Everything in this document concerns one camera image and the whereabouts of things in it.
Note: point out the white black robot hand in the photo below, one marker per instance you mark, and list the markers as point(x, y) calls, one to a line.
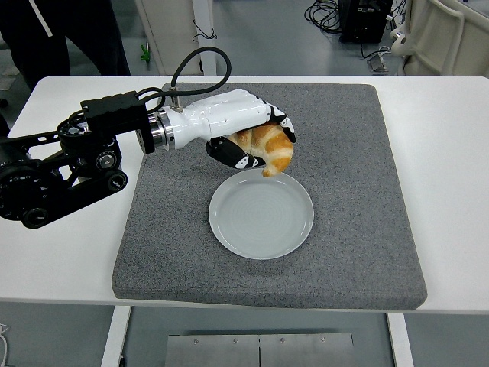
point(217, 114)

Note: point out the golden brown croissant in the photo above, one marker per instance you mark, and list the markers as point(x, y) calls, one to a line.
point(277, 151)

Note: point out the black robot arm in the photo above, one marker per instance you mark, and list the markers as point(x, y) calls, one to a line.
point(111, 114)

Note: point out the pale grey round plate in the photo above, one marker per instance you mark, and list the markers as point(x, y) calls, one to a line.
point(261, 218)

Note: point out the grey metal plate with screws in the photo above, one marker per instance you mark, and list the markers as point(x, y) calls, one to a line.
point(214, 351)

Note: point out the small green object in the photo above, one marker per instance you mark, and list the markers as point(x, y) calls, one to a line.
point(144, 56)

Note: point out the white cabinet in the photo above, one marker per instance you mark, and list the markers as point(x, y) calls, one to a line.
point(172, 30)

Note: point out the grey speckled square mat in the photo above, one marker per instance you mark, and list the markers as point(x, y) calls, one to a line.
point(344, 153)

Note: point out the person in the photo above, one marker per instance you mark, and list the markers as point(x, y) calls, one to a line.
point(88, 38)

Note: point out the small grey floor pedal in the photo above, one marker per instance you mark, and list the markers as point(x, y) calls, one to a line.
point(378, 64)

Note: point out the black computer case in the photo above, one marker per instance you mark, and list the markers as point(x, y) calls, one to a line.
point(363, 23)

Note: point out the cream white frame structure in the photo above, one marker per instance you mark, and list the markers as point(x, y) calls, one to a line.
point(439, 38)

